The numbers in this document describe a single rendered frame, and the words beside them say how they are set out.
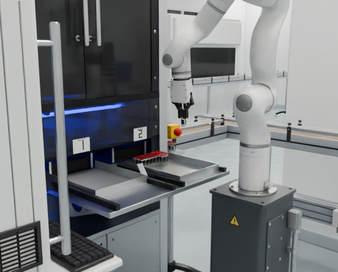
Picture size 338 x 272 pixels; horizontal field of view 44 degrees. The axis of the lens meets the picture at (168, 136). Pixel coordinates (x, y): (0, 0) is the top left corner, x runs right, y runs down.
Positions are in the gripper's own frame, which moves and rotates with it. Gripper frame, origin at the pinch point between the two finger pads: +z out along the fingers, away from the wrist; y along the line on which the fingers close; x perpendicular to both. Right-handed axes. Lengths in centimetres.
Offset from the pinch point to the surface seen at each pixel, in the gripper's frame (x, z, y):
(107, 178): -33.6, 23.2, -15.3
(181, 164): 4.1, 26.0, -5.7
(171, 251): 29, 94, -39
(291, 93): 147, 13, -19
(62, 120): -81, -16, 29
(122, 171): -26.2, 22.0, -13.8
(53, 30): -80, -37, 29
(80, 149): -38.7, 10.6, -25.0
